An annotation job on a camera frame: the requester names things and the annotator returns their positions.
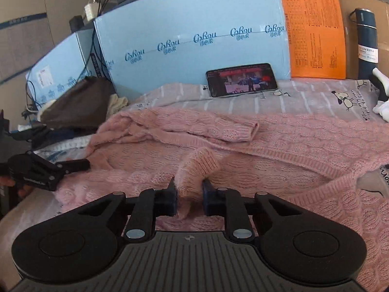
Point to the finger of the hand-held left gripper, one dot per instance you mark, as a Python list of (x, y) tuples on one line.
[(74, 165)]

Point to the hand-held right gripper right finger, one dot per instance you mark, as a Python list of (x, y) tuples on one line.
[(207, 202)]

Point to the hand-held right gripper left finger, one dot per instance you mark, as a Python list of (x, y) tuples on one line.
[(172, 200)]

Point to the pink knit sweater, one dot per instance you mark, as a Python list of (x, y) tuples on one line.
[(273, 158)]

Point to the person's left hand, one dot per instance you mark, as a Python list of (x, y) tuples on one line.
[(22, 192)]

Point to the white patterned cloth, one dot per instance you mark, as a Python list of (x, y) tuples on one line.
[(63, 149)]

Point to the brown cloth bag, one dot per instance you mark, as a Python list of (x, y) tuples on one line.
[(79, 103)]

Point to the cream cloth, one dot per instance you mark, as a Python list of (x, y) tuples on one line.
[(117, 105)]

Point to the light blue cardboard box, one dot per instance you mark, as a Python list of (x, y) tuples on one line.
[(194, 15), (57, 67)]

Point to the smartphone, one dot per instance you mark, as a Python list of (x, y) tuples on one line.
[(243, 80)]

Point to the grey striped printed bedsheet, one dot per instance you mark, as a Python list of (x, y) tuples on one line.
[(304, 97)]

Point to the grey printed cloth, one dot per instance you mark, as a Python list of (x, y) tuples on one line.
[(375, 182)]

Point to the orange printed sheet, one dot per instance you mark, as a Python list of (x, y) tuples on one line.
[(313, 33)]

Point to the white and black plush toy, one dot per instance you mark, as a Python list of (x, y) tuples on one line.
[(383, 106)]

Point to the dark blue vacuum bottle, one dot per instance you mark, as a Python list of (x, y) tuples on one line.
[(367, 45)]

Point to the brown cardboard box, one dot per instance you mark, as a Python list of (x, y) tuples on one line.
[(383, 24)]

